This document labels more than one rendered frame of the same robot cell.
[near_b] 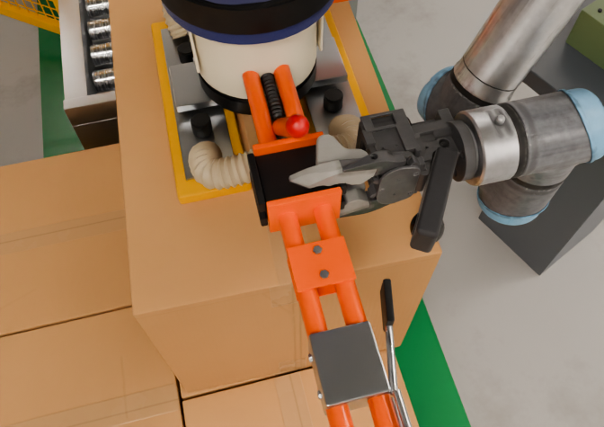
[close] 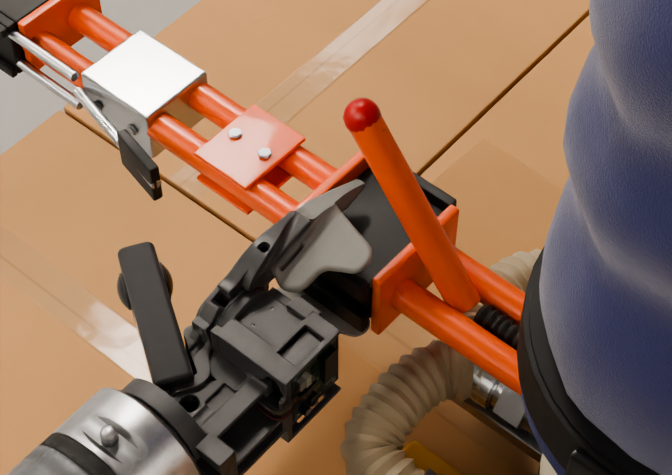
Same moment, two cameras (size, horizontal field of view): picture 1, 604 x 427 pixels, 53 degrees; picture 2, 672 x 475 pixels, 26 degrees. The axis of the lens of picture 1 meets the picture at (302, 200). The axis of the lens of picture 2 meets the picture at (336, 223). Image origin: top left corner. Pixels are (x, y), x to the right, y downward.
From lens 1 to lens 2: 0.93 m
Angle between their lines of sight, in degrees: 65
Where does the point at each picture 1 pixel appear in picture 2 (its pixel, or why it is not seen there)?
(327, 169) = (316, 202)
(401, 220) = not seen: hidden behind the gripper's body
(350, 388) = (124, 52)
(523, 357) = not seen: outside the picture
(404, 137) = (250, 336)
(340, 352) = (158, 74)
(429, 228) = (134, 249)
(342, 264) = (220, 156)
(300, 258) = (278, 135)
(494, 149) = (95, 400)
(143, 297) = (491, 158)
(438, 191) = (152, 305)
